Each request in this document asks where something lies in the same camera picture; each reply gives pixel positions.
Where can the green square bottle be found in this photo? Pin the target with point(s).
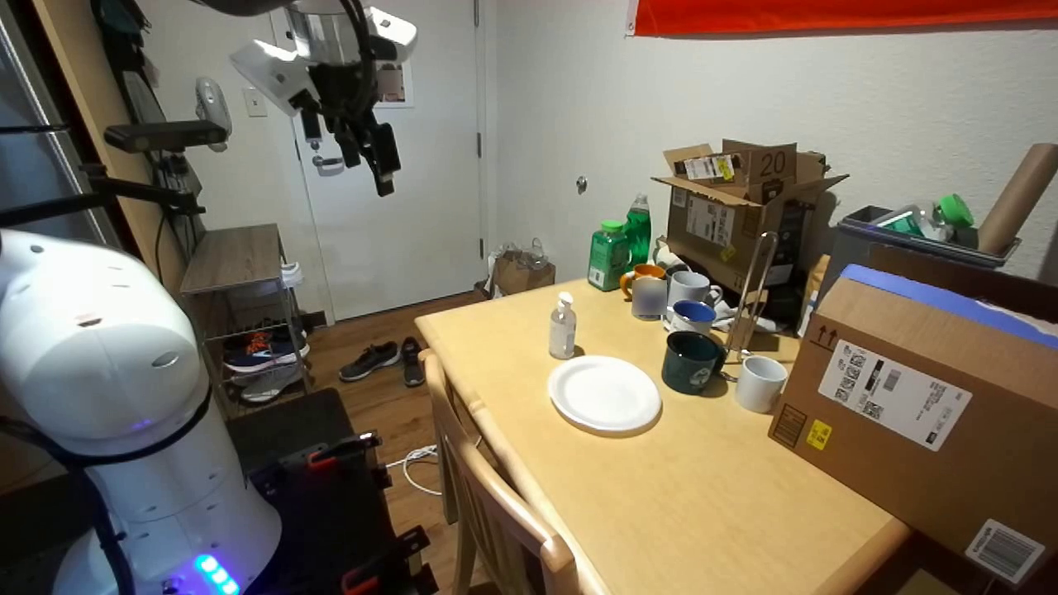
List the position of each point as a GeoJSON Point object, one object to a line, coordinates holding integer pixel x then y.
{"type": "Point", "coordinates": [608, 256]}

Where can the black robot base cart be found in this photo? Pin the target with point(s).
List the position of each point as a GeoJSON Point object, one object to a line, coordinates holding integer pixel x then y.
{"type": "Point", "coordinates": [332, 496]}

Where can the sealed cardboard shipping box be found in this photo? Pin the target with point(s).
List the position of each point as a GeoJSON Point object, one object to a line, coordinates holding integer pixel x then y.
{"type": "Point", "coordinates": [940, 409]}

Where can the tall white mug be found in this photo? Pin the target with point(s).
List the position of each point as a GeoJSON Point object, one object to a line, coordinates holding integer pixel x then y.
{"type": "Point", "coordinates": [688, 286]}

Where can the red wall banner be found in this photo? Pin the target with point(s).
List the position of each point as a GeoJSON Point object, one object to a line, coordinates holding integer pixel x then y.
{"type": "Point", "coordinates": [791, 16]}

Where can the brown paper bag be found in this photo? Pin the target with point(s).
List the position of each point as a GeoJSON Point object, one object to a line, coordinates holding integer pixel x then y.
{"type": "Point", "coordinates": [522, 271]}

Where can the cardboard tube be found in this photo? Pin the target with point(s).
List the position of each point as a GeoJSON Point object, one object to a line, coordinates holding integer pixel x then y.
{"type": "Point", "coordinates": [1021, 195]}

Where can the plain white mug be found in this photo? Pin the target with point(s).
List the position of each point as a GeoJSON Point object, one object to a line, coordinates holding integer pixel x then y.
{"type": "Point", "coordinates": [758, 380]}

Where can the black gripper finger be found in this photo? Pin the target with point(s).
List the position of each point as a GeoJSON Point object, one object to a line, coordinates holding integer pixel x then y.
{"type": "Point", "coordinates": [385, 159]}

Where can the green soda bottle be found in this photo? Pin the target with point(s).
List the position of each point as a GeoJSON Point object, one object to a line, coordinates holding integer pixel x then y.
{"type": "Point", "coordinates": [638, 228]}

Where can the dark green mug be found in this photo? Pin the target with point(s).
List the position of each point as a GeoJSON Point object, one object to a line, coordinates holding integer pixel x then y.
{"type": "Point", "coordinates": [694, 360]}

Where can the dark sneaker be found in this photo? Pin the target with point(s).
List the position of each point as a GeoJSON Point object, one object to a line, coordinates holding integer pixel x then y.
{"type": "Point", "coordinates": [367, 360]}

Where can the white round plate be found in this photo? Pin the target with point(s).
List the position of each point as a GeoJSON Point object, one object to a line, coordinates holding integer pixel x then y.
{"type": "Point", "coordinates": [603, 396]}

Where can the shoe rack shelf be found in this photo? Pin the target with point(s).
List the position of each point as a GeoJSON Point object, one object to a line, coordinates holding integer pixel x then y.
{"type": "Point", "coordinates": [245, 315]}

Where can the dark trash bin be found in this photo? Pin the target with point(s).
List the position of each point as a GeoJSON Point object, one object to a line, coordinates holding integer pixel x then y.
{"type": "Point", "coordinates": [935, 263]}

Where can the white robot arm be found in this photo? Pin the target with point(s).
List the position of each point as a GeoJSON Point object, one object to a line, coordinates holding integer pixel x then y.
{"type": "Point", "coordinates": [106, 373]}

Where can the white door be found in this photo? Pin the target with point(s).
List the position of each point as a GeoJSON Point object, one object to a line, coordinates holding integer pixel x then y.
{"type": "Point", "coordinates": [425, 236]}

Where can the white mug blue rim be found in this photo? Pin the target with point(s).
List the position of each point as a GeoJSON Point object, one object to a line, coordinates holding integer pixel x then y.
{"type": "Point", "coordinates": [688, 315]}

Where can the orange mug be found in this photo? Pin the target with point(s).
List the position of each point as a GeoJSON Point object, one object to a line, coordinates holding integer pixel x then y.
{"type": "Point", "coordinates": [638, 271]}

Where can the clear pump bottle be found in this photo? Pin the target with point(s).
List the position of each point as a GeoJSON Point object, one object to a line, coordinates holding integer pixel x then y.
{"type": "Point", "coordinates": [562, 329]}

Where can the wooden chair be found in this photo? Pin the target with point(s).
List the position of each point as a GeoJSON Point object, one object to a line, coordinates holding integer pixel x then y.
{"type": "Point", "coordinates": [496, 529]}

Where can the open cardboard box stack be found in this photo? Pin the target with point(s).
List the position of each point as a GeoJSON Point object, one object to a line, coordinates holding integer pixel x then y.
{"type": "Point", "coordinates": [727, 199]}

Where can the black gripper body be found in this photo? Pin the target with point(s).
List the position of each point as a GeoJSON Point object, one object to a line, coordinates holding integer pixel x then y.
{"type": "Point", "coordinates": [343, 102]}

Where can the blue patterned mug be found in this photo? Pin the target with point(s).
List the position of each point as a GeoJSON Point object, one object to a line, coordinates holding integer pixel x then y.
{"type": "Point", "coordinates": [648, 295]}

